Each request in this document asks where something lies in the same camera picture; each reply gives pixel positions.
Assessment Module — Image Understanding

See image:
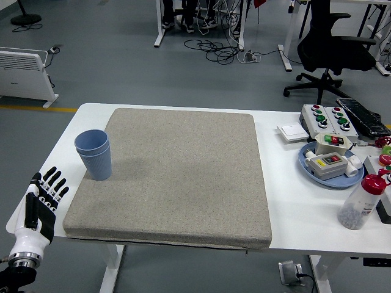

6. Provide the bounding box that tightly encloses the grey-brown fabric mat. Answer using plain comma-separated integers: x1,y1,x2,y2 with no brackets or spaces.
62,107,272,251

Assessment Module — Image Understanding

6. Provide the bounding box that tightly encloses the white power strip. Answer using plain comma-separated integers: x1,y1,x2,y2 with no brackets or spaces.
243,50,263,64

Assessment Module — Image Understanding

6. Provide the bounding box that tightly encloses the beige green-red button switch box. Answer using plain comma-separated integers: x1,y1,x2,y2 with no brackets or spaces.
314,132,352,156

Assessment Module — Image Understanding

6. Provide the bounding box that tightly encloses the grey four-button control box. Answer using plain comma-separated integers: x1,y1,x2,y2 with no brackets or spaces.
299,103,334,137
323,106,359,143

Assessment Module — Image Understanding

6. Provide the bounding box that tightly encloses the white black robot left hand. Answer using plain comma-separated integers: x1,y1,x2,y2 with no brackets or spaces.
9,166,70,256

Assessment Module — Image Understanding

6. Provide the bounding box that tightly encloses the black round stand base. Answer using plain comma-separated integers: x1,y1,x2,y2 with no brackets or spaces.
10,0,43,26

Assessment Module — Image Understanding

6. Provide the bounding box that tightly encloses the blue round plate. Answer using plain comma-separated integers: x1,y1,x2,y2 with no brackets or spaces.
298,140,365,187

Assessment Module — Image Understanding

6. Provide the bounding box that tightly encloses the black table control panel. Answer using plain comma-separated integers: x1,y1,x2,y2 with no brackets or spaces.
351,257,391,268

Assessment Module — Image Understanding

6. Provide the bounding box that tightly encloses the white plastic pipe fitting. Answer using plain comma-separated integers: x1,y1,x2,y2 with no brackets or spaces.
345,154,363,178

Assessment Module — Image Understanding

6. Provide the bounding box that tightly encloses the seated person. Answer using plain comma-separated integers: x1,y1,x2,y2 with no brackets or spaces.
195,0,219,30
161,0,196,34

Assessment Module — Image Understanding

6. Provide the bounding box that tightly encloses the white table leg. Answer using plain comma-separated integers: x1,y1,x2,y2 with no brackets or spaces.
308,255,332,293
98,244,128,293

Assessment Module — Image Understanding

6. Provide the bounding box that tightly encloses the white wall switch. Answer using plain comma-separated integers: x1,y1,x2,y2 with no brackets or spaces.
276,121,310,143

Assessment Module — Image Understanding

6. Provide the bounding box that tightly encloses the silver floor socket box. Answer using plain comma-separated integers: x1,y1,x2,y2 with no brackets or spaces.
277,259,306,287

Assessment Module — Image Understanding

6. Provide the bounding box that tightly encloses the grey switch box yellow label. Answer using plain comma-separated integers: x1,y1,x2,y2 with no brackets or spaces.
304,151,349,181

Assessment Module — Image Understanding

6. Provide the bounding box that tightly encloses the black office chair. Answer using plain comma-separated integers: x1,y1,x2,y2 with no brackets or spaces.
283,0,377,104

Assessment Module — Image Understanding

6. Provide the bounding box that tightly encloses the black wrapped keyboard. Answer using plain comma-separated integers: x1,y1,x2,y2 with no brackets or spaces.
335,96,391,138

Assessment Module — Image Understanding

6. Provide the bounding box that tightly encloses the grey emergency stop button box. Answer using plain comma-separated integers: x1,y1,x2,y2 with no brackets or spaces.
362,154,391,225

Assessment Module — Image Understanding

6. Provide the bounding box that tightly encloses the blue ribbed plastic cup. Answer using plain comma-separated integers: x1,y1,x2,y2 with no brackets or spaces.
76,146,113,181
74,129,110,153

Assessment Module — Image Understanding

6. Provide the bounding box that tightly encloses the clear bottle red cap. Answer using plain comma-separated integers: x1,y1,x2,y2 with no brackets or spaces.
337,173,386,231

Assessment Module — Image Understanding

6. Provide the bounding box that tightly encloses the white electric panel heater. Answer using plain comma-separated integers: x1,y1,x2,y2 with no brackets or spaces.
0,46,60,110

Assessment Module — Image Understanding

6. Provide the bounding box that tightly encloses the black floor cable bundle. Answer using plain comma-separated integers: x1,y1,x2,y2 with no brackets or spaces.
183,38,245,65

